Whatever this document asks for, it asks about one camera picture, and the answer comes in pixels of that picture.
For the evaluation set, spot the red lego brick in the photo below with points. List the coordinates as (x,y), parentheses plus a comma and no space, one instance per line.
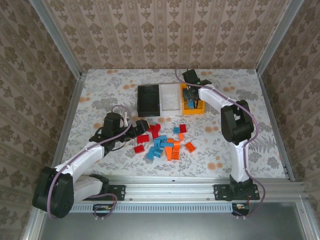
(155,135)
(150,128)
(183,128)
(143,139)
(139,149)
(157,127)

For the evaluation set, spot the orange lego brick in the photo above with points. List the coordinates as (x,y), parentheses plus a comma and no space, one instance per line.
(190,147)
(168,153)
(170,140)
(181,136)
(175,153)
(176,144)

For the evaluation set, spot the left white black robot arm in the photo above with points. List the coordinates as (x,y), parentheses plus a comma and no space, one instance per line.
(82,157)

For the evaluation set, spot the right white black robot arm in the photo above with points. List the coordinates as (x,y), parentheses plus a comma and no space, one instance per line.
(240,160)

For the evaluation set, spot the orange plastic container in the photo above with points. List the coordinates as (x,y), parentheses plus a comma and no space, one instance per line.
(201,108)

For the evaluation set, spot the white plastic container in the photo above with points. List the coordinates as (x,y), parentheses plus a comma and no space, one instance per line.
(170,100)

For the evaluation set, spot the black plastic container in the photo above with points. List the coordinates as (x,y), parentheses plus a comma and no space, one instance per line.
(148,100)

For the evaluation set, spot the small blue lego brick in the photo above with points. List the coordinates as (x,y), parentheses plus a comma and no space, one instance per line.
(176,129)

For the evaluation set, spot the floral table cover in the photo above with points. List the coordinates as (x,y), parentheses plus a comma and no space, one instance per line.
(212,155)

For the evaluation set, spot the grey metal panel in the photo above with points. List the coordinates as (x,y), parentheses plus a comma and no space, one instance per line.
(175,227)

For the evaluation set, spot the left aluminium table side rail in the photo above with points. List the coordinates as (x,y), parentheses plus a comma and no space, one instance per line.
(68,125)

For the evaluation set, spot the aluminium table side rail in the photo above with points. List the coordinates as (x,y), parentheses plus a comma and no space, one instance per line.
(275,125)
(68,125)

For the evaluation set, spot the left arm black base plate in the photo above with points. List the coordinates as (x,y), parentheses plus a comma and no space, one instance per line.
(118,192)

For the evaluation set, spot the wide aluminium base rail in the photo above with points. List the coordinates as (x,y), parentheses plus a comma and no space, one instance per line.
(170,188)

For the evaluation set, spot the right aluminium table side rail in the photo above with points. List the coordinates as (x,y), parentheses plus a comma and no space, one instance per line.
(275,125)

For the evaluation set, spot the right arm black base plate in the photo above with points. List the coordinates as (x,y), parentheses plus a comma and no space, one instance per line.
(220,192)

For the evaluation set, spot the right aluminium frame post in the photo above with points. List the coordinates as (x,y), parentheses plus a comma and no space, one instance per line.
(277,37)

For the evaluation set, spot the aluminium frame post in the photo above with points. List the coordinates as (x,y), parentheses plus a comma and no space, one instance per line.
(277,37)
(57,40)

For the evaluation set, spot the left aluminium frame post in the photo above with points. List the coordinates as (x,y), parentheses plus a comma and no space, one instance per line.
(57,40)

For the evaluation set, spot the left lower aluminium frame rail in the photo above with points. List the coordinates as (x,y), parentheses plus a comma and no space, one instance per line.
(32,225)

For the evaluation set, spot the aluminium frame rail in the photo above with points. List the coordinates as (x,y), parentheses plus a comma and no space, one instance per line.
(307,225)
(32,225)

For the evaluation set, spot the right lower aluminium frame rail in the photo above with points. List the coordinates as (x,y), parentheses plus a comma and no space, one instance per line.
(307,225)

